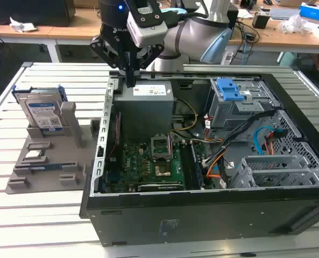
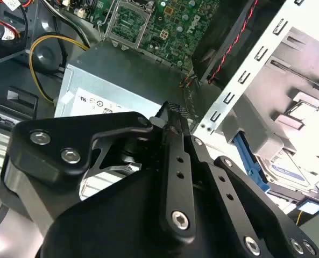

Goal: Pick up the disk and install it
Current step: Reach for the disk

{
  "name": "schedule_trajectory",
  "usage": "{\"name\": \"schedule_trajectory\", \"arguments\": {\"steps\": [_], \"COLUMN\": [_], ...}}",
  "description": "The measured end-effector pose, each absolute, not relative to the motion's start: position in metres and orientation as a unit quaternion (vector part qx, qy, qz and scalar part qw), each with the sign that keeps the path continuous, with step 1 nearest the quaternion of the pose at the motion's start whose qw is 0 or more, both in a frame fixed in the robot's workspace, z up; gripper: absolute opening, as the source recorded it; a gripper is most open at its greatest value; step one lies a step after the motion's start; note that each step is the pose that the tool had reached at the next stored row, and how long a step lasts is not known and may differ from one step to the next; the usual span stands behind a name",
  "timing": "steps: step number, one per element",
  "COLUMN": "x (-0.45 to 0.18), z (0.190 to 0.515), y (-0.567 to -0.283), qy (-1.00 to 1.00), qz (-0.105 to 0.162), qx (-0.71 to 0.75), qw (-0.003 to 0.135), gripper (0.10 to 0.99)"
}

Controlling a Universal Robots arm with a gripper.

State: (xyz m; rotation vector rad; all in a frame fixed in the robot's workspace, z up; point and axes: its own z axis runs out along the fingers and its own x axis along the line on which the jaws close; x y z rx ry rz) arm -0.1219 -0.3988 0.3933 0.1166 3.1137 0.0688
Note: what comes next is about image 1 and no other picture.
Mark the yellow wire bundle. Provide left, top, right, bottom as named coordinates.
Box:
left=172, top=98, right=199, bottom=132

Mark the crumpled white paper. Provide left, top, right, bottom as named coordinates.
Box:
left=9, top=16, right=38, bottom=33

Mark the metal socket cover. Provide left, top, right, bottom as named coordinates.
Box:
left=150, top=133, right=173, bottom=161

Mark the green motherboard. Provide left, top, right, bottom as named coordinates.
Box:
left=105, top=141, right=205, bottom=193

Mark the white power strip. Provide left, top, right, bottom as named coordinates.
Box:
left=220, top=51, right=235, bottom=65

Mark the CPU socket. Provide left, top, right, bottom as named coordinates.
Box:
left=154, top=163, right=172, bottom=178

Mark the grey parts rack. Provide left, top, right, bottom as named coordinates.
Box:
left=4, top=101, right=106, bottom=195

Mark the black graphics card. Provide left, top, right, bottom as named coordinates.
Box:
left=137, top=181, right=185, bottom=192

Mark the black cable bundle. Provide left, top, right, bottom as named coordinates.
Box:
left=202, top=109, right=282, bottom=173

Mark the large black box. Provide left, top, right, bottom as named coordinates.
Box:
left=0, top=0, right=76, bottom=27

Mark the grey power supply unit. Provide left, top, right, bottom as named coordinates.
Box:
left=113, top=80, right=175, bottom=141

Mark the blue data wire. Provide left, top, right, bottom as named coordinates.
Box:
left=254, top=125, right=288, bottom=156

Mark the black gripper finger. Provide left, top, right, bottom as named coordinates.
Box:
left=89, top=34, right=133, bottom=88
left=132, top=44, right=165, bottom=88

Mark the black desktop computer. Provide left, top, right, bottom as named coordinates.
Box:
left=227, top=9, right=239, bottom=31

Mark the small black box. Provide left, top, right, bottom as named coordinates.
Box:
left=252, top=13, right=270, bottom=30

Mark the clear plastic bag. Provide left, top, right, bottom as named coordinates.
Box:
left=279, top=13, right=310, bottom=34

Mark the blue drive latch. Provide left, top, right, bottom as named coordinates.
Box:
left=216, top=77, right=245, bottom=102

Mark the metal drive cage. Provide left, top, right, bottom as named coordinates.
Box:
left=206, top=77, right=281, bottom=131

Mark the black RAM slot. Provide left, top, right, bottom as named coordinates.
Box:
left=180, top=144, right=194, bottom=190
left=190, top=144, right=205, bottom=189

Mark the disk power wire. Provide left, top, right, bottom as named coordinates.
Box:
left=264, top=128, right=288, bottom=156

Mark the RAM stick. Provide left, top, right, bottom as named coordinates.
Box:
left=15, top=163, right=76, bottom=173

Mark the silver CPU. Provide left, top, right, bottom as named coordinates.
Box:
left=24, top=150, right=45, bottom=160

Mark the blue cardboard box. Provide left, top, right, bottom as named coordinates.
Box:
left=299, top=2, right=319, bottom=19

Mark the orange wire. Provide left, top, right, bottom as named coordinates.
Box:
left=205, top=154, right=226, bottom=180

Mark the hard disk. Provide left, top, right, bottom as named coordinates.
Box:
left=11, top=84, right=70, bottom=132

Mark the metal disk bay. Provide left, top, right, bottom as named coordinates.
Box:
left=239, top=154, right=309, bottom=173
left=228, top=166, right=319, bottom=189

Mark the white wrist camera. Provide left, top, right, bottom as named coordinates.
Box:
left=126, top=0, right=167, bottom=48

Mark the black PC case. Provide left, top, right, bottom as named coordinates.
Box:
left=79, top=70, right=319, bottom=247

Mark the long wooden desk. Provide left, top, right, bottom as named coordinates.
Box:
left=0, top=5, right=319, bottom=65

